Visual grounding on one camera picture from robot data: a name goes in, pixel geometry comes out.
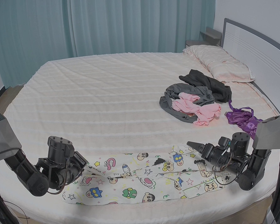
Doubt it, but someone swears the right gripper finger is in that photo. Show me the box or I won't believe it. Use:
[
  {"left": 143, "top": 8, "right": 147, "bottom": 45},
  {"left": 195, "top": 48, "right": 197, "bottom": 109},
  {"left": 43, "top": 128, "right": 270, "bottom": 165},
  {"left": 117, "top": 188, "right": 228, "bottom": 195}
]
[{"left": 187, "top": 141, "right": 204, "bottom": 152}]

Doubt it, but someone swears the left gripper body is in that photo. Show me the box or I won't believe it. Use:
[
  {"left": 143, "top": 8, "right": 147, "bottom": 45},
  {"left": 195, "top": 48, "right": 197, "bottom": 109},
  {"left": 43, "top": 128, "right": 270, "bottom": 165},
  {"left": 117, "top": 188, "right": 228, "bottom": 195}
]
[{"left": 65, "top": 151, "right": 89, "bottom": 182}]

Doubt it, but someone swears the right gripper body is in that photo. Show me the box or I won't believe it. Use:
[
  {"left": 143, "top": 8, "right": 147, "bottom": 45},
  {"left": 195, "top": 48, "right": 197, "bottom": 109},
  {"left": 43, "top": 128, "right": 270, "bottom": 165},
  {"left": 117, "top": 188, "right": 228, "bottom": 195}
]
[{"left": 202, "top": 143, "right": 231, "bottom": 171}]

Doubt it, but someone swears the white printed pyjama top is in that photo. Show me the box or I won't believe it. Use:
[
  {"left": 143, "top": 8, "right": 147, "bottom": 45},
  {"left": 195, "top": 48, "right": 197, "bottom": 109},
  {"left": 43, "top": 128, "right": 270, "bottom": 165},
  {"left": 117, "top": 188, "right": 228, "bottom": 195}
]
[{"left": 62, "top": 144, "right": 234, "bottom": 206}]

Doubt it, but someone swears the bed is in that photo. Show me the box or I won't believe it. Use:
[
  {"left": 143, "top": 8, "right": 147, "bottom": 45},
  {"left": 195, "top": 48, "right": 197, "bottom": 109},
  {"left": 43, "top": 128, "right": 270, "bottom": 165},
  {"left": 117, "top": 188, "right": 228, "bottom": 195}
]
[{"left": 0, "top": 18, "right": 280, "bottom": 219}]

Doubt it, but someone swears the pink garment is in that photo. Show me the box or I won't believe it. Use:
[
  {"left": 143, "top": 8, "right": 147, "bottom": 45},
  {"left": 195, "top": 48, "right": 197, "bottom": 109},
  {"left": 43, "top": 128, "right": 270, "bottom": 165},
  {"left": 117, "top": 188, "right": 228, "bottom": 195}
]
[{"left": 171, "top": 92, "right": 222, "bottom": 126}]

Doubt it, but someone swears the purple garment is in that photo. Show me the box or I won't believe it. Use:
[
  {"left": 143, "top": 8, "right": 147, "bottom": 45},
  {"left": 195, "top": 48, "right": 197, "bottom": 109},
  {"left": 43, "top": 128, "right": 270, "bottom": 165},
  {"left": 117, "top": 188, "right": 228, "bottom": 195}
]
[{"left": 225, "top": 99, "right": 264, "bottom": 139}]

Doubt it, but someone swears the grey garment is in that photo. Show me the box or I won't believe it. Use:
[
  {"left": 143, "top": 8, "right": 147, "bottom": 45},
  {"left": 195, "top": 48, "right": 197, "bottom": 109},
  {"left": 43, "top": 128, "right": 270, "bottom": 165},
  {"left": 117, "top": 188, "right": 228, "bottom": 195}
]
[{"left": 159, "top": 83, "right": 215, "bottom": 124}]

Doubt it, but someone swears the black garment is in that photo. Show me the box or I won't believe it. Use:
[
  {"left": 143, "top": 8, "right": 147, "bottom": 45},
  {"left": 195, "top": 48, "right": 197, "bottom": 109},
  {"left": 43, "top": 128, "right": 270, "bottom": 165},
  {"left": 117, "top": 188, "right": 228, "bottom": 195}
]
[{"left": 179, "top": 69, "right": 232, "bottom": 103}]

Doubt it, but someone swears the grey bedside table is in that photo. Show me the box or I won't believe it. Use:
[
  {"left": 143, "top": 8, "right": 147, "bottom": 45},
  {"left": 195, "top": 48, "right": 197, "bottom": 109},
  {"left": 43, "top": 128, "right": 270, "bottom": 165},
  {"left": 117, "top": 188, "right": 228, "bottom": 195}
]
[{"left": 185, "top": 27, "right": 222, "bottom": 47}]

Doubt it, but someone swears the blue-green curtain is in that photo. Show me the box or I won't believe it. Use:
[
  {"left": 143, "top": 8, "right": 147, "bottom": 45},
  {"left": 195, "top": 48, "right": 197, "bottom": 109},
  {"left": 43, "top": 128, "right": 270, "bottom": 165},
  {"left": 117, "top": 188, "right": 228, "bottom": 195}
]
[
  {"left": 69, "top": 0, "right": 216, "bottom": 55},
  {"left": 0, "top": 0, "right": 71, "bottom": 88}
]

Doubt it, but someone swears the black cable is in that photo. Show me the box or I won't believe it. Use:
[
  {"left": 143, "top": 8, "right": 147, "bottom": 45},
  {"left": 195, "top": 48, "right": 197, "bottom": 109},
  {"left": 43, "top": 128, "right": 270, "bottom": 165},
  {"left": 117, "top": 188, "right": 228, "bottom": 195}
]
[
  {"left": 1, "top": 200, "right": 29, "bottom": 224},
  {"left": 213, "top": 163, "right": 237, "bottom": 186}
]

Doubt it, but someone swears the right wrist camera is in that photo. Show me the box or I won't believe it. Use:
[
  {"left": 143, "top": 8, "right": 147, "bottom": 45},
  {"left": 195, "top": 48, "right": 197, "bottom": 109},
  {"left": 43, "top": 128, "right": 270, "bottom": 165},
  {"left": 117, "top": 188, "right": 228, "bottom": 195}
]
[{"left": 218, "top": 137, "right": 231, "bottom": 149}]

